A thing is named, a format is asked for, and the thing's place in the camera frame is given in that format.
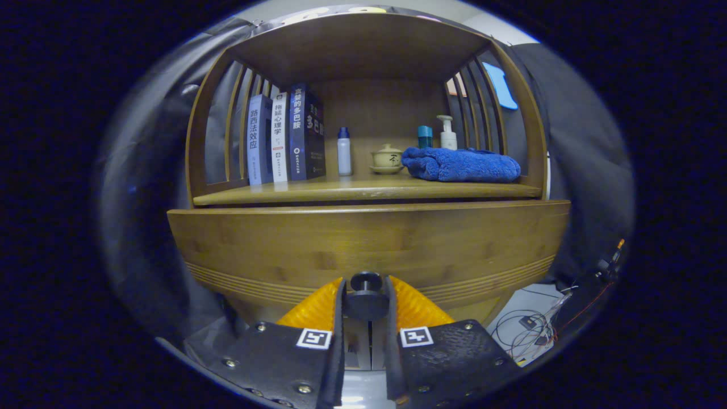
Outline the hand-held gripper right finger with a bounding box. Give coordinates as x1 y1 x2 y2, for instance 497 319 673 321
383 275 526 407

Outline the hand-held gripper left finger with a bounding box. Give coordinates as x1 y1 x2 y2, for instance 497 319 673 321
183 277 348 409

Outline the black round drawer knob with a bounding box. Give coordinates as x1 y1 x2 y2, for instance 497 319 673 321
342 272 391 322

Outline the wooden drawer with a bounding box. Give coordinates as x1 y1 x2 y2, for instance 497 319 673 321
166 200 571 327

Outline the wooden cabinet door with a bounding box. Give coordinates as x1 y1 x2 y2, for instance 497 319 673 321
345 319 370 370
370 321 388 370

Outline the wooden countertop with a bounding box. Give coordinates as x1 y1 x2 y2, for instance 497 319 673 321
192 173 543 206

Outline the wooden cabinet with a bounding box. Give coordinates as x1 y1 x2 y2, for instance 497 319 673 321
166 11 571 370

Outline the white bottle with blue cap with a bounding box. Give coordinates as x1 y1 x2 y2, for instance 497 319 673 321
337 127 353 177

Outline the beige lidded tea cup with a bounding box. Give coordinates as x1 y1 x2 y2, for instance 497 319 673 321
369 143 405 175

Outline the blue folded towel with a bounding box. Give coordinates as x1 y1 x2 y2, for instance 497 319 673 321
401 147 521 183

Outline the white book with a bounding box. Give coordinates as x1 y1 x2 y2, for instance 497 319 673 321
270 91 291 183

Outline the dark blue book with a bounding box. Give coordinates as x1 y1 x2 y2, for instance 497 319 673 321
289 83 327 182

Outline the pale blue-grey book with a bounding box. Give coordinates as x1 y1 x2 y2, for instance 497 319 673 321
246 94 274 186

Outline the white pump bottle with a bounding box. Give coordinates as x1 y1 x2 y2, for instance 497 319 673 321
437 115 458 151

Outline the black device with orange part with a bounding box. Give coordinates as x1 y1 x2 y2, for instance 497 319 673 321
591 239 625 285

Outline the tangle of floor cables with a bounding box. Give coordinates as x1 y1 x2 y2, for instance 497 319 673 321
491 287 574 361

